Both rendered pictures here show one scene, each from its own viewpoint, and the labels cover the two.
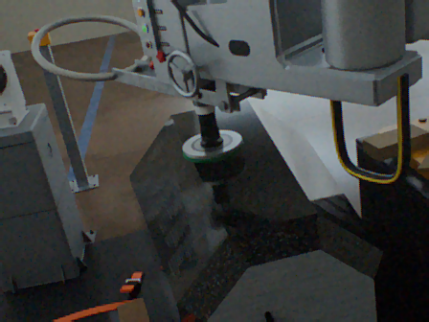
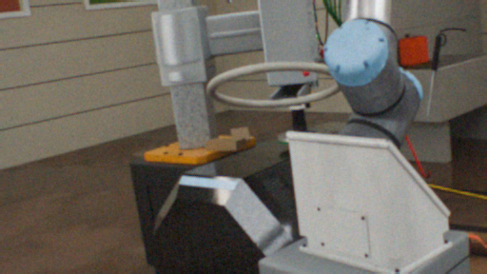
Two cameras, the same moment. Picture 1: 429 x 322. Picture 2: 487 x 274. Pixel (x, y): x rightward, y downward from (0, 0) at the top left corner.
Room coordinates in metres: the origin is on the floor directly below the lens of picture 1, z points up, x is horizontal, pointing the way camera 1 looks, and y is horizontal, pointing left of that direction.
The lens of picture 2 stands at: (3.97, 1.92, 1.45)
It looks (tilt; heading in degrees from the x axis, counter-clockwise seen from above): 11 degrees down; 224
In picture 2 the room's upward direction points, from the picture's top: 7 degrees counter-clockwise
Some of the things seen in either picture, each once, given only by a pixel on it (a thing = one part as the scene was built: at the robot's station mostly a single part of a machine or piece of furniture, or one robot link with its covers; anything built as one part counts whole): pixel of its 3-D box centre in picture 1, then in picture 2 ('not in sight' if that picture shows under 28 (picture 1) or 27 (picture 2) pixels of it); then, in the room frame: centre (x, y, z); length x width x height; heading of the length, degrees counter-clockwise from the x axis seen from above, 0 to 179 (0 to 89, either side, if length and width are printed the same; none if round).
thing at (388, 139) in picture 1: (395, 142); (225, 144); (1.85, -0.65, 0.81); 0.20 x 0.10 x 0.05; 105
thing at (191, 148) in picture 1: (212, 144); (301, 134); (1.92, -0.02, 0.90); 0.21 x 0.21 x 0.01
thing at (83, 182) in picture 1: (62, 112); not in sight; (3.74, 0.90, 0.54); 0.20 x 0.20 x 1.09; 7
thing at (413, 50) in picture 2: not in sight; (417, 49); (-1.18, -1.28, 1.00); 0.50 x 0.22 x 0.33; 1
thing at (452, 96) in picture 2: not in sight; (446, 105); (-1.30, -1.07, 0.43); 1.30 x 0.62 x 0.86; 1
